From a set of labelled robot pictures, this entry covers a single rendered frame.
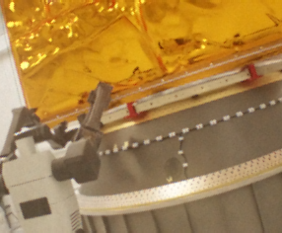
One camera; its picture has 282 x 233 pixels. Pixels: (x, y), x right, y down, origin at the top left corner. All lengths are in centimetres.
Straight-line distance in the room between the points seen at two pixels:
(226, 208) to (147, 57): 100
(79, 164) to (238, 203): 101
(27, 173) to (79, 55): 120
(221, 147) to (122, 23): 97
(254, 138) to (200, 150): 31
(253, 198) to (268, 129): 41
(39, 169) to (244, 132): 119
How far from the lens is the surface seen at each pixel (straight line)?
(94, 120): 164
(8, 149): 182
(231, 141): 215
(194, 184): 208
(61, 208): 148
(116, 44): 242
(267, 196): 214
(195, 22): 229
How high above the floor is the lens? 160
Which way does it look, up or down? 2 degrees up
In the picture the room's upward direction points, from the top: 17 degrees counter-clockwise
